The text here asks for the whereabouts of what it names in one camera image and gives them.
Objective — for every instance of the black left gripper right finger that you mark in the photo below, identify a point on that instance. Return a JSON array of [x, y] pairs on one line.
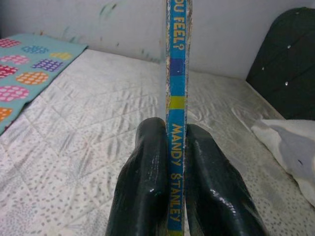
[[216, 191]]

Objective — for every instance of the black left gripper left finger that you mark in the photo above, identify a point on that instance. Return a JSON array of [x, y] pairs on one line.
[[140, 184]]

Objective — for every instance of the white printed pillow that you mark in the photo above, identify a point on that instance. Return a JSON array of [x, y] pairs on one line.
[[290, 152]]

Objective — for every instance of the blue children's board book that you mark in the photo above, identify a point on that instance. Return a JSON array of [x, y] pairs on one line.
[[178, 73]]

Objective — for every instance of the grey patterned mattress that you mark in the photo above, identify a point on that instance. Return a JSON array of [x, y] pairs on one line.
[[98, 110]]

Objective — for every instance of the black tufted headboard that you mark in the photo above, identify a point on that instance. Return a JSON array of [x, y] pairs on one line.
[[285, 61]]

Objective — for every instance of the teal polka pattern blanket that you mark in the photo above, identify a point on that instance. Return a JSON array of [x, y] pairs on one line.
[[29, 64]]

